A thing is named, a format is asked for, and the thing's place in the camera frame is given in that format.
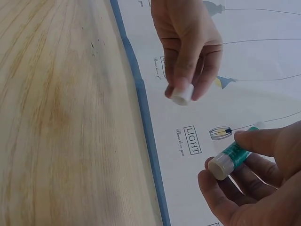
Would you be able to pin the green label glue stick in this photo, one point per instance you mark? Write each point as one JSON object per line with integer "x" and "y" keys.
{"x": 222, "y": 167}

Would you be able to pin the person's right thumb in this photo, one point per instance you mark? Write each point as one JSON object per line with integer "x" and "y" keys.
{"x": 268, "y": 142}

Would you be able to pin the person's right hand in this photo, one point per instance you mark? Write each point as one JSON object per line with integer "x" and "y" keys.
{"x": 270, "y": 200}

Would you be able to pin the person's left thumb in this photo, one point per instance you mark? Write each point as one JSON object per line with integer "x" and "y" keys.
{"x": 208, "y": 73}

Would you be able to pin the person's left hand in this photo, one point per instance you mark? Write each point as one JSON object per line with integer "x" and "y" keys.
{"x": 185, "y": 30}

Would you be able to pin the white glue stick cap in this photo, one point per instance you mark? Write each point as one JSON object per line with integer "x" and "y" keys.
{"x": 182, "y": 95}

